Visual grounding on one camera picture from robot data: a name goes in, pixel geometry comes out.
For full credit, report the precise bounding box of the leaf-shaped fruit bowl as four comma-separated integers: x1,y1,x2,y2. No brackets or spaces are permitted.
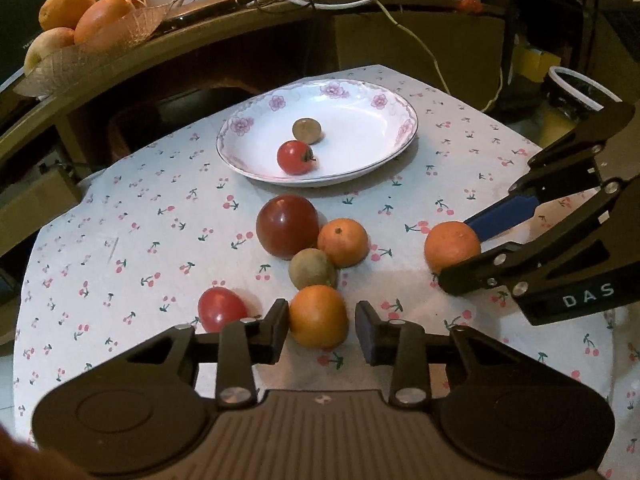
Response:
13,0,169,97

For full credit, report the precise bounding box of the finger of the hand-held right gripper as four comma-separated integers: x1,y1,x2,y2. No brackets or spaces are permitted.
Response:
463,102,636,242
437,177,624,297

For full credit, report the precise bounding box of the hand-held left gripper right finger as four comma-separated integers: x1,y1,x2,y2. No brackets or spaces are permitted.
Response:
354,301,521,409

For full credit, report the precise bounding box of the small red tomato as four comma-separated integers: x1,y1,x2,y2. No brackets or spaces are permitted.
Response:
277,140,318,176
198,287,248,333

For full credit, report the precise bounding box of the cherry print tablecloth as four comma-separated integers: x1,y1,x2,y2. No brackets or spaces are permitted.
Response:
13,64,640,480

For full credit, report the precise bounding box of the yellowish cable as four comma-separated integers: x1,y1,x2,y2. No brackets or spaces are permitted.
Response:
350,0,503,113

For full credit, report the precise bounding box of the large orange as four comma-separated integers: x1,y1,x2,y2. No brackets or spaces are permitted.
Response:
39,0,96,32
74,0,146,54

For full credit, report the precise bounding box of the curved wooden shelf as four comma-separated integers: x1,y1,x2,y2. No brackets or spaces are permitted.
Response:
0,0,507,171

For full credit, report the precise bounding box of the large dark red tomato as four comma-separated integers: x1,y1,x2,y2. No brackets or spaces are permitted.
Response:
256,195,320,261

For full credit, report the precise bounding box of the small cardboard box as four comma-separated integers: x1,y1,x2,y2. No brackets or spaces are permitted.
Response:
0,164,81,257

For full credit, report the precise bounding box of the white floral plate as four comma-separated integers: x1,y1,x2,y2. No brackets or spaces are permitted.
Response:
216,79,419,184

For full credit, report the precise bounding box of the green-brown kiwi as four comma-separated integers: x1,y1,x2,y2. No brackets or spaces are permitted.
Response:
288,248,338,290
292,117,323,144

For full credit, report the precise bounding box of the yellow-orange fruit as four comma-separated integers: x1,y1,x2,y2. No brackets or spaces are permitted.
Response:
24,27,76,76

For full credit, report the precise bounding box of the flat black device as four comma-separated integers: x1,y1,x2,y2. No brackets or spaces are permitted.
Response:
161,0,262,30

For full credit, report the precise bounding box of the orange mandarin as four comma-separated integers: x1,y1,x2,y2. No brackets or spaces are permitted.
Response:
288,284,349,350
424,221,482,275
317,218,370,269

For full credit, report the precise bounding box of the yellow container with white ring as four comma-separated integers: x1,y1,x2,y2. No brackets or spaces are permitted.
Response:
542,65,607,152

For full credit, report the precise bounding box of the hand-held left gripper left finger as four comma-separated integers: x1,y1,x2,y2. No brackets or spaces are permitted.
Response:
125,299,291,409

